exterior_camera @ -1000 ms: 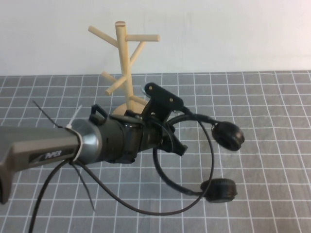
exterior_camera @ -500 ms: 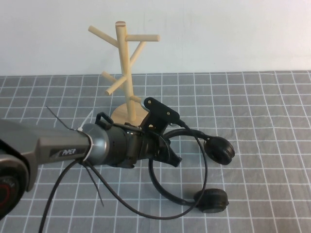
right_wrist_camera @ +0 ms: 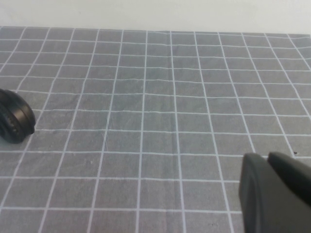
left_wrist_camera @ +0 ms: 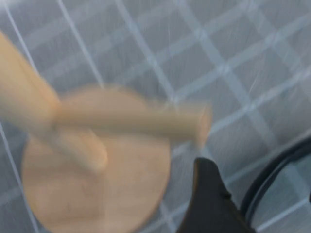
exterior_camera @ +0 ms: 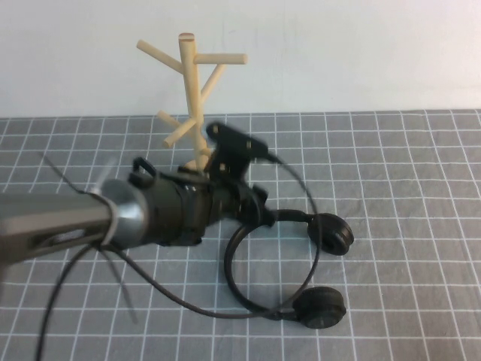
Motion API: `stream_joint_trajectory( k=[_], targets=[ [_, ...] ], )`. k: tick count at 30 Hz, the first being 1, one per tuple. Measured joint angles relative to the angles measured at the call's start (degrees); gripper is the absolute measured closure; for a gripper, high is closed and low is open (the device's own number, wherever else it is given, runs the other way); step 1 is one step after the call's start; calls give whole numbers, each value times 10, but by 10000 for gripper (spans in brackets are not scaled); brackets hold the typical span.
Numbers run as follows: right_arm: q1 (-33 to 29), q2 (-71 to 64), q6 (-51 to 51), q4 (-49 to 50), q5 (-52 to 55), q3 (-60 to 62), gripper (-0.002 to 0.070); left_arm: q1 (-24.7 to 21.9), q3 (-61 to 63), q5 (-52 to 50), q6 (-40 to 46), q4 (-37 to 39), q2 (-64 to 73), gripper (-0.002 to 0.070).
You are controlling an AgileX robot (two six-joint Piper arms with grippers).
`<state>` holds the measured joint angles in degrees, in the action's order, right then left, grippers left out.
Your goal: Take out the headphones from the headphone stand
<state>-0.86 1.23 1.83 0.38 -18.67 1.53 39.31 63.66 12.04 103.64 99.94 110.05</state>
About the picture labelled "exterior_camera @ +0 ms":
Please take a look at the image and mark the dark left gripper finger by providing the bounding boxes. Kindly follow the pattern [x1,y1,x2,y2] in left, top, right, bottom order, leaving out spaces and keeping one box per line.
[258,208,277,229]
[250,183,270,212]

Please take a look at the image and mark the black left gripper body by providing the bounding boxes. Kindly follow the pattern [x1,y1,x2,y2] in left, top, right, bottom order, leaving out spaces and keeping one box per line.
[205,179,260,225]

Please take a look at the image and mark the black on-ear headphones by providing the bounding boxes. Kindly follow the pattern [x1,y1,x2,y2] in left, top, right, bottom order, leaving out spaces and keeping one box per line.
[224,208,355,331]

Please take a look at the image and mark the wooden branched headphone stand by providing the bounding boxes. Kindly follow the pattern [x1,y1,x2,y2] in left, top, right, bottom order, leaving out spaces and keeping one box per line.
[135,32,248,174]

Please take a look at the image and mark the grey white-grid tablecloth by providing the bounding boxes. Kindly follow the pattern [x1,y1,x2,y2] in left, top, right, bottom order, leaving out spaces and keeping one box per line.
[0,111,481,361]

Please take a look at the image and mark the black zip tie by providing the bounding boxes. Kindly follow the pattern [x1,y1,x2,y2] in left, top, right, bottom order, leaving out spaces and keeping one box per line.
[98,246,139,325]
[40,154,84,195]

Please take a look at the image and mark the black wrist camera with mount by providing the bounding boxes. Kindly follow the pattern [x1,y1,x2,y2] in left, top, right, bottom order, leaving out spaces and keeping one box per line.
[205,120,279,184]

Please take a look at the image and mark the thin black camera cable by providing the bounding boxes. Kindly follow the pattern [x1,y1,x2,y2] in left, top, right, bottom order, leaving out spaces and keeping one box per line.
[35,150,321,361]

